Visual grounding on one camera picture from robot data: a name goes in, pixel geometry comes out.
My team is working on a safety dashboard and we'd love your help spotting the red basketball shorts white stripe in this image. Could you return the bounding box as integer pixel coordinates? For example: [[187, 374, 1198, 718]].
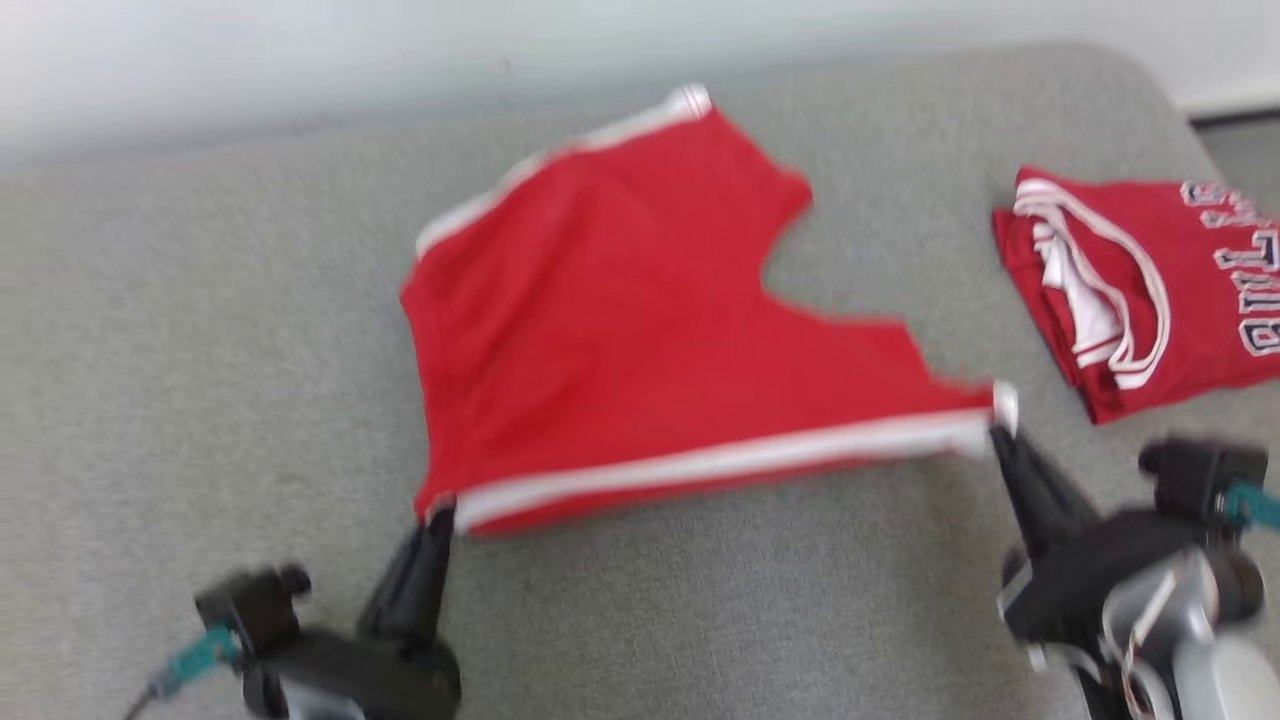
[[399, 83, 1020, 538]]

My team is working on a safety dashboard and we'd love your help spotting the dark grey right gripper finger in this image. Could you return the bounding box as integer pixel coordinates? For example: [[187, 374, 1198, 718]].
[[988, 428, 1063, 561], [1003, 428, 1098, 542]]

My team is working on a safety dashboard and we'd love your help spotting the black baseboard strip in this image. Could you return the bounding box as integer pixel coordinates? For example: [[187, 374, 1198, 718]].
[[1190, 106, 1280, 128]]

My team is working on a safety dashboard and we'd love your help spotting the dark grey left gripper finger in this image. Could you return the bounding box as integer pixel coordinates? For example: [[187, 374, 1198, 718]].
[[358, 515, 433, 641], [418, 500, 458, 644]]

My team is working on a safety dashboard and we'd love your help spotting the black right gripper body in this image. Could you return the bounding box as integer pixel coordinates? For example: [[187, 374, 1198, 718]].
[[998, 508, 1263, 653]]

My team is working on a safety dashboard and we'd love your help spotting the red Bulls basketball jersey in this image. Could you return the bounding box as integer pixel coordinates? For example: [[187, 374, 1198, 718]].
[[991, 167, 1280, 426]]

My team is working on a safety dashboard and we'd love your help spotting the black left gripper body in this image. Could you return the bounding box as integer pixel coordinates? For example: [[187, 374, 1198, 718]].
[[243, 625, 463, 720]]

